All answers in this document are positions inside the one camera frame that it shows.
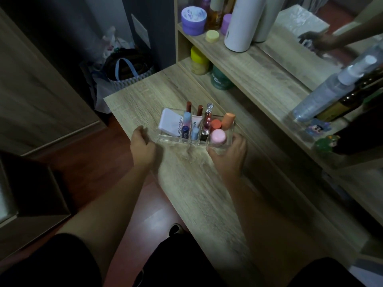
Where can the person's right hand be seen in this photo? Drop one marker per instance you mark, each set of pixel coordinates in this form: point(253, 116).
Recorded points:
point(229, 159)

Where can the person's left hand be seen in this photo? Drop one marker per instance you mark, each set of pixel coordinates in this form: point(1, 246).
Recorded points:
point(143, 149)

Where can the person's right thumb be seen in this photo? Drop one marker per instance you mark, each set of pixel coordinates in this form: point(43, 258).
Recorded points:
point(213, 151)

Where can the person's left fingers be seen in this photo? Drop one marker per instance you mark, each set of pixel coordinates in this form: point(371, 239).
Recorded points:
point(140, 135)

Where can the clear acrylic cosmetics organizer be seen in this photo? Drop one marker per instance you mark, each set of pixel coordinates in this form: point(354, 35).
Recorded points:
point(196, 140)

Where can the person's left forearm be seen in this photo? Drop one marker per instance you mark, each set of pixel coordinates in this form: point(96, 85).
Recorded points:
point(110, 206)

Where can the person's right forearm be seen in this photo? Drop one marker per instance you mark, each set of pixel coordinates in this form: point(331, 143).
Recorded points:
point(257, 218)

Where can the pink round jar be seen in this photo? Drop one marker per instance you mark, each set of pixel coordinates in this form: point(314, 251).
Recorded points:
point(218, 137)

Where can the black lipstick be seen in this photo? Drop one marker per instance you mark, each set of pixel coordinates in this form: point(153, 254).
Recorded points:
point(204, 135)

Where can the pale blue lip balm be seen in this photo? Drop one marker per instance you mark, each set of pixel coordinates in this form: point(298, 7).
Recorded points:
point(195, 133)

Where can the red capped small jar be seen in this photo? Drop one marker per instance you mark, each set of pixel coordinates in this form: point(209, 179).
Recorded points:
point(216, 124)

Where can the white square compact case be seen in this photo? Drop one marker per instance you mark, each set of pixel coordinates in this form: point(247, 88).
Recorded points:
point(170, 122)

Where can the dark blue lip balm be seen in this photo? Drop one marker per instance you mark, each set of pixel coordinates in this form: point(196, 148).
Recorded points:
point(185, 132)

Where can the white cosmetic tube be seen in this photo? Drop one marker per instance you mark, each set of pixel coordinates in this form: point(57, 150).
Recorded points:
point(196, 120)

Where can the clear capped pink lip gloss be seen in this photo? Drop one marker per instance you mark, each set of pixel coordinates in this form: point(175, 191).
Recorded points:
point(208, 114)

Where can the light blue cosmetic tube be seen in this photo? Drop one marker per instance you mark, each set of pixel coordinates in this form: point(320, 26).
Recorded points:
point(186, 118)

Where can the brown lipstick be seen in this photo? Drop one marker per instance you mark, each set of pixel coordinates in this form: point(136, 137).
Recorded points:
point(200, 109)

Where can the dark red lipstick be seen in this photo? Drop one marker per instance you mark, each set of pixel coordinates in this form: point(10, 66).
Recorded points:
point(188, 106)

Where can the green jar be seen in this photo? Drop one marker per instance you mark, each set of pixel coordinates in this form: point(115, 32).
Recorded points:
point(222, 79)

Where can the wooden shelf unit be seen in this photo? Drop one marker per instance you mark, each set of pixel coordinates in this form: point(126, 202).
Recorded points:
point(269, 83)

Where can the yellow lidded jar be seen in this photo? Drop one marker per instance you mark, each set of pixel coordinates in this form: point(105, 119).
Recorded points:
point(199, 61)

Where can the white plastic bag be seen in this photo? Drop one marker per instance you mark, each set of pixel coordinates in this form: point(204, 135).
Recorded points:
point(111, 43)

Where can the blue cartoon figure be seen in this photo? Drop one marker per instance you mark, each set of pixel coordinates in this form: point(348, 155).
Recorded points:
point(318, 127)

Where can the green cartoon figure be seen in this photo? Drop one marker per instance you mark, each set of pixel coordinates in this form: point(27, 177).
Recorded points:
point(326, 143)

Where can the small yellow round jar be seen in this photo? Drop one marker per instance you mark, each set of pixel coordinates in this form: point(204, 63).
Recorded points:
point(212, 36)

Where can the black shorts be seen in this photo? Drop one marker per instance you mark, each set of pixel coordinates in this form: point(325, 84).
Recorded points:
point(179, 263)

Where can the dark wooden box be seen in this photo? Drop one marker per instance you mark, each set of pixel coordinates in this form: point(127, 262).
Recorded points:
point(33, 194)

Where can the purple cream jar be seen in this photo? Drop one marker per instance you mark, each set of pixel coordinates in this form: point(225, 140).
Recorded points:
point(194, 21)

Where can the purple capped bottle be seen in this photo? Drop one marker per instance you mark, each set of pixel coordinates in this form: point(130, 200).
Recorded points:
point(226, 24)

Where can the large white cylinder bottle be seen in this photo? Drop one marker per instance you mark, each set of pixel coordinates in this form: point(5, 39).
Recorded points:
point(244, 25)

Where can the clear spray bottle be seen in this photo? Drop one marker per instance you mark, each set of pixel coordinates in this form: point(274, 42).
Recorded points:
point(329, 92)

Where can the mirror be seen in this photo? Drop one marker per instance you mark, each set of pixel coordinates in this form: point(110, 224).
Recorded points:
point(302, 56)

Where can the amber liquid bottle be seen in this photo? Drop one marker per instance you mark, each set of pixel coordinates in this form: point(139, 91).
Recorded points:
point(216, 14)

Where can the purple topped bottle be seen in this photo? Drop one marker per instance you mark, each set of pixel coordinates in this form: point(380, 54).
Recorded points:
point(206, 3)

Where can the dark amber bottle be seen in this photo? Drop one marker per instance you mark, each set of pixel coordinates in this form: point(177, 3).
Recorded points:
point(353, 98)

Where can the black shirt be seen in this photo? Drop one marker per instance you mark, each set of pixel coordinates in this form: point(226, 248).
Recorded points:
point(45, 263)

